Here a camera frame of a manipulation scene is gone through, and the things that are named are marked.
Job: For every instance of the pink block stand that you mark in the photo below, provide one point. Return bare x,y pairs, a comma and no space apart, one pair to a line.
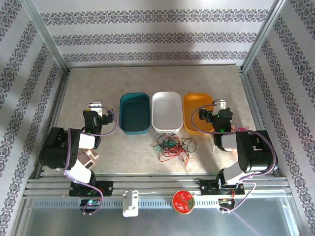
87,159

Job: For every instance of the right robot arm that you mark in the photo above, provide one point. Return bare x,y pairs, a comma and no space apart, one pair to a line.
256,152

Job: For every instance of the teal plastic bin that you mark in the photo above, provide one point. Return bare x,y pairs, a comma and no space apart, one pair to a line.
134,115

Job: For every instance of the small black controller board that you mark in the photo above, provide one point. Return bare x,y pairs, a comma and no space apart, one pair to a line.
225,201
89,202

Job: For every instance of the aluminium extrusion rail base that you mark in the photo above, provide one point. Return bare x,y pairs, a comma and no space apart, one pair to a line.
160,184

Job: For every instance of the white plastic bracket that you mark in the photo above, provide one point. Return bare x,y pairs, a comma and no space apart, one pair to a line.
130,204

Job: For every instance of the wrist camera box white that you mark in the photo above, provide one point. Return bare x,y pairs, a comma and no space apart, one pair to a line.
220,104
95,104

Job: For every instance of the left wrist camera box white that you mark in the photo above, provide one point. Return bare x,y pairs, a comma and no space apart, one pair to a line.
95,104

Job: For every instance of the small pink plastic piece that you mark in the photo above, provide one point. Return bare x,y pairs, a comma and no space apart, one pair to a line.
242,128

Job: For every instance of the orange plastic bin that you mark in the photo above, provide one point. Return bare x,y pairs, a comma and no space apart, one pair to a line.
194,99

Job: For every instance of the white plastic bin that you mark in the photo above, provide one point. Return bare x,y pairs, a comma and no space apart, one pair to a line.
167,110

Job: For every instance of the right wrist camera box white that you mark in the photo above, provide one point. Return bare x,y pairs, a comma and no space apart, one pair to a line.
220,104

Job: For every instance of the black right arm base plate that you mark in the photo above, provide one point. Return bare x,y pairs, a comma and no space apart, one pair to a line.
209,190

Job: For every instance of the aluminium side rail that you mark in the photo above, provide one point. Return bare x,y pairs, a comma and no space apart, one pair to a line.
59,98
252,98

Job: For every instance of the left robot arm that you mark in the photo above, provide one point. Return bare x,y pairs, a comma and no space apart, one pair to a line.
56,147

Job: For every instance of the aluminium frame post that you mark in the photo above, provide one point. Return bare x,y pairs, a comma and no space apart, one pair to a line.
265,34
46,34

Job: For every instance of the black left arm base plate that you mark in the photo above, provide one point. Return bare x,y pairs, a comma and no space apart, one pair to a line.
108,189

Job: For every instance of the grey metal sheet panel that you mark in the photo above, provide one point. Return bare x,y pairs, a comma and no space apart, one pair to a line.
172,223

